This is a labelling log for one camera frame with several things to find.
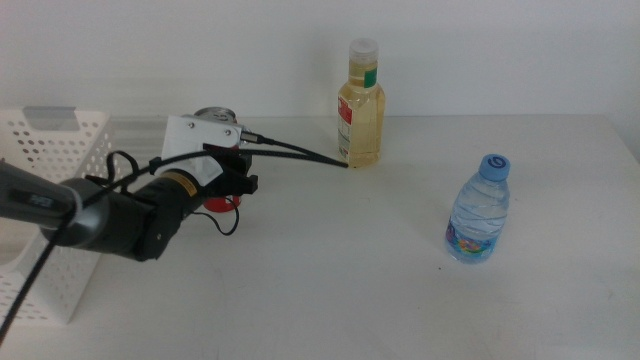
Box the red cola can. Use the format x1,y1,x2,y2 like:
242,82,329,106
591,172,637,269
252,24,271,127
192,106,243,214

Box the small water bottle blue cap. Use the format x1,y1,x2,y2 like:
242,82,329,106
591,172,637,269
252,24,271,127
444,153,512,265

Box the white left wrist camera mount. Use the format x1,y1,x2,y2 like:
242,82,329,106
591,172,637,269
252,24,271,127
154,114,245,190

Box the thin black cable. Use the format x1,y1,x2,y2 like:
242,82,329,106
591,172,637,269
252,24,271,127
84,149,241,237

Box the yellow tea bottle clear cap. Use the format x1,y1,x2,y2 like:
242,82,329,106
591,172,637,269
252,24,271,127
336,38,387,169

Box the white perforated plastic basket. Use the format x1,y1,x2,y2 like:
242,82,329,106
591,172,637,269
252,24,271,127
0,106,126,325

